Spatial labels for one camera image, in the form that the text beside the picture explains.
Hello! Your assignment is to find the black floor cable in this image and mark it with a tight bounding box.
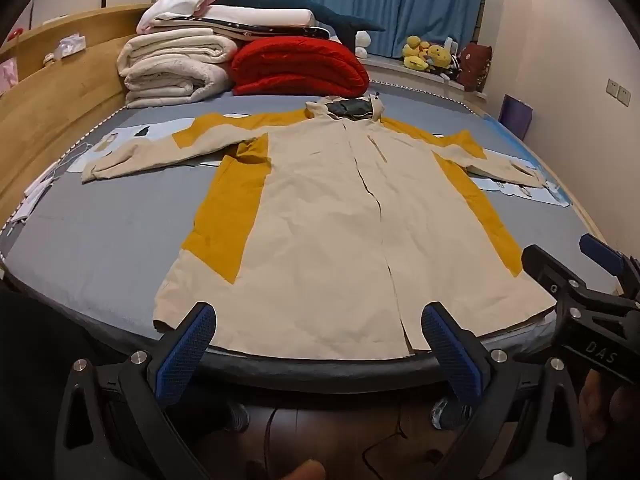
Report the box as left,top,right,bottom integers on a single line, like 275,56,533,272
260,402,408,480

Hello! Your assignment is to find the bed with grey sheet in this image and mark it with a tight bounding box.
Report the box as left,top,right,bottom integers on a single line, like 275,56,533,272
0,80,621,395

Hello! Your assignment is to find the person's right hand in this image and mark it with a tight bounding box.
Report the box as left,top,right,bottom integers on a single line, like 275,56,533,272
579,369,640,428

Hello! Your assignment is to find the wooden headboard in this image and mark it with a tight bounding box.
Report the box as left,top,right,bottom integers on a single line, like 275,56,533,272
0,2,166,223

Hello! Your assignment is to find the blue curtain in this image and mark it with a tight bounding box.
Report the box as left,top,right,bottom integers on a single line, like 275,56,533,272
290,0,488,58

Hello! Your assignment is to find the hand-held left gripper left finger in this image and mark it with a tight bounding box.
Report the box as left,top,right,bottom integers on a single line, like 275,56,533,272
52,301,218,480

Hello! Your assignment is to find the yellow plush toy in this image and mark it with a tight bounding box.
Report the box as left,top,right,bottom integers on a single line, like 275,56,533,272
402,35,431,71
425,42,451,69

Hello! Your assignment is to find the cream folded blanket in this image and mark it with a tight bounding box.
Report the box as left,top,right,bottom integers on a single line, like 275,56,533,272
116,27,238,109

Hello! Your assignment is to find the dark red pillow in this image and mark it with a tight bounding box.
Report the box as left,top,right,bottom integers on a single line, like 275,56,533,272
457,42,494,92

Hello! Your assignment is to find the red folded blanket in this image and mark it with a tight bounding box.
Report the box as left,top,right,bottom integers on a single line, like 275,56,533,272
231,36,371,98

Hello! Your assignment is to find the person's left shoe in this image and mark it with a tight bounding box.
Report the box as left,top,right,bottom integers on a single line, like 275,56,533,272
220,400,251,434

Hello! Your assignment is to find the white folded quilt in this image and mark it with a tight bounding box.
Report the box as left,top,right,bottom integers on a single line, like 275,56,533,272
150,4,317,31

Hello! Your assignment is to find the white and pink cloth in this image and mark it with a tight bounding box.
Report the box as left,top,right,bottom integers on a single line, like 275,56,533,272
136,0,222,33

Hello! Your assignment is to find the person's shoe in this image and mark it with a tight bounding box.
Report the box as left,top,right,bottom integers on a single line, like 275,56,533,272
430,396,472,432
220,400,251,434

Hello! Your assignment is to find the beige and yellow jacket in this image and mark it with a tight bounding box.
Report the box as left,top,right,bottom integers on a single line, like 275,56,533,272
80,96,560,361

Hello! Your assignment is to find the person's right shoe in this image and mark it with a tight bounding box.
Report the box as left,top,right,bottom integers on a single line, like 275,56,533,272
430,396,472,432

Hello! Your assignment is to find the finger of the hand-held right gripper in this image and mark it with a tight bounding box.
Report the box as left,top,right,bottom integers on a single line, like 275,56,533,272
579,233,640,306
521,244,592,322

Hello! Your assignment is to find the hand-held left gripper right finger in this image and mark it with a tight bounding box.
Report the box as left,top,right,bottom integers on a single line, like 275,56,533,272
421,301,593,480

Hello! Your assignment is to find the white crumpled tissue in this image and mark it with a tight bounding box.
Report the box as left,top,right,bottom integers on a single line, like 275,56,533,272
57,34,89,59

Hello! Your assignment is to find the window sill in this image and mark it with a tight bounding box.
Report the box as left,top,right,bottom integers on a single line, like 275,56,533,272
357,55,487,97

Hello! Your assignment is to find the light blue printed cloth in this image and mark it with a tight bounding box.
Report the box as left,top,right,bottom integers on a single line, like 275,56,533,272
67,110,572,208

